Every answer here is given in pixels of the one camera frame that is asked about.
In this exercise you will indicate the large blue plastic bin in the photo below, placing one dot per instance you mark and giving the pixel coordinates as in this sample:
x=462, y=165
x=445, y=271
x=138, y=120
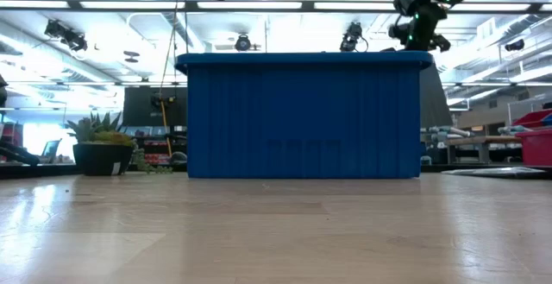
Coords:
x=302, y=115

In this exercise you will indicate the black ceiling fixture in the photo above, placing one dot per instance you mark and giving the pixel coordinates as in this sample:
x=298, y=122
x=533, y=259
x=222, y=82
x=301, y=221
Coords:
x=514, y=45

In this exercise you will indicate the pale grey background equipment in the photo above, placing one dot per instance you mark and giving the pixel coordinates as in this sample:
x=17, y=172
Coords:
x=513, y=129
x=448, y=130

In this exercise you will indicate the black monitor screen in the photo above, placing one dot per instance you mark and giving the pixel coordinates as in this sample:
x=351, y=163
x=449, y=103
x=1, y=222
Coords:
x=146, y=111

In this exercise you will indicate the red tilted tray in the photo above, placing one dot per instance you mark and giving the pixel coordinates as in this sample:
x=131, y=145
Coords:
x=532, y=119

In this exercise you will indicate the black ceiling spotlight cluster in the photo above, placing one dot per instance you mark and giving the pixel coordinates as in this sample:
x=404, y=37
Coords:
x=67, y=35

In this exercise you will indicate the grey flat sheet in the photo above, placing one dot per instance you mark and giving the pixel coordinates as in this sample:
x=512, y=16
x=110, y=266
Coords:
x=496, y=172

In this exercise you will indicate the red plastic bin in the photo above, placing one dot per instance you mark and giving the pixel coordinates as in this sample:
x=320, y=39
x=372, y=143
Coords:
x=537, y=148

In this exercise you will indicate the background shelf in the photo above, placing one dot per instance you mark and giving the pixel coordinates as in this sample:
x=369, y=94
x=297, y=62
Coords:
x=151, y=143

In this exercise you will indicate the grey round object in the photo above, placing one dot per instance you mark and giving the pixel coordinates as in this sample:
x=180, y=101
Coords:
x=178, y=158

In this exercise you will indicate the green spiky plant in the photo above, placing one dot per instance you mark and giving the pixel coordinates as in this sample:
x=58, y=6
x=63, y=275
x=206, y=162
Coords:
x=99, y=128

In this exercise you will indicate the black plant pot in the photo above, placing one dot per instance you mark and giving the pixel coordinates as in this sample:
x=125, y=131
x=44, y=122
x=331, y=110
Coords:
x=103, y=159

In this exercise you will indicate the laptop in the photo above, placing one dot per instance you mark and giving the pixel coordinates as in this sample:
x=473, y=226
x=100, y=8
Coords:
x=51, y=149

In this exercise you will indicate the red background object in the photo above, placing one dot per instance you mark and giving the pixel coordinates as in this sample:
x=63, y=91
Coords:
x=13, y=134

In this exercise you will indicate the black slanted bar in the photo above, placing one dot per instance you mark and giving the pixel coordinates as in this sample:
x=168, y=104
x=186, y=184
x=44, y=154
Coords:
x=19, y=154

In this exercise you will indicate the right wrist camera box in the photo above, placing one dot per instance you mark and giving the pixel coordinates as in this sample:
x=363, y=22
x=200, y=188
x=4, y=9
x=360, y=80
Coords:
x=397, y=31

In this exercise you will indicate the round black ceiling camera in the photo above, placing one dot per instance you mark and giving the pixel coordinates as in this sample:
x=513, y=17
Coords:
x=242, y=43

